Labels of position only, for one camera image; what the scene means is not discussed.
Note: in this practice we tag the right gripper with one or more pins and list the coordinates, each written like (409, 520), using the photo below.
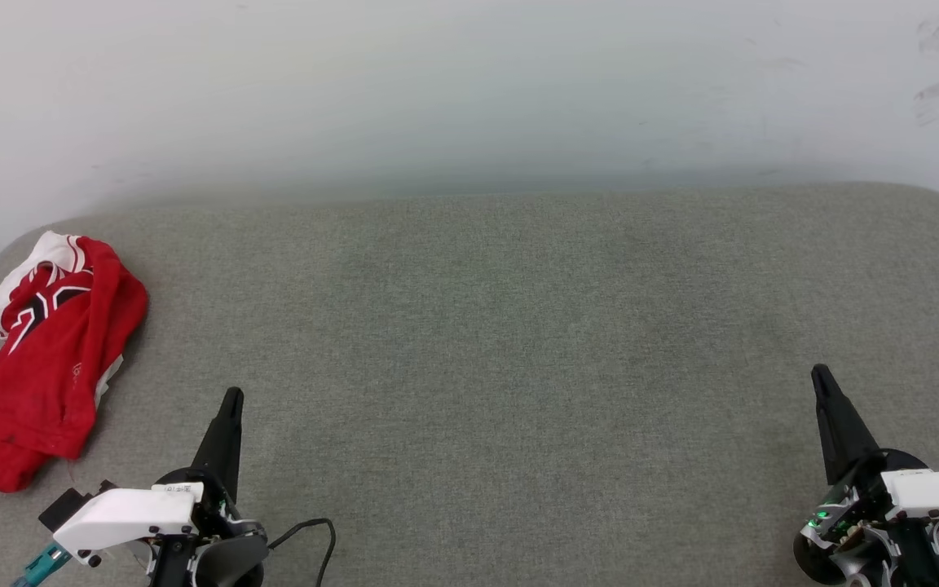
(934, 496)

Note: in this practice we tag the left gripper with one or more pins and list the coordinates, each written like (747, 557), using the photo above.
(131, 518)

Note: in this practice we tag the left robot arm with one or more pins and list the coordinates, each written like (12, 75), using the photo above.
(229, 562)

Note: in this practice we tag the red and white basketball jersey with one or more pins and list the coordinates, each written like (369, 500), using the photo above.
(54, 359)

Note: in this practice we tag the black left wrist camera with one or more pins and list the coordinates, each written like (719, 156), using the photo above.
(62, 509)

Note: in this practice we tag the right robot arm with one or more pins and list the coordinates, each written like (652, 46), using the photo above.
(816, 562)

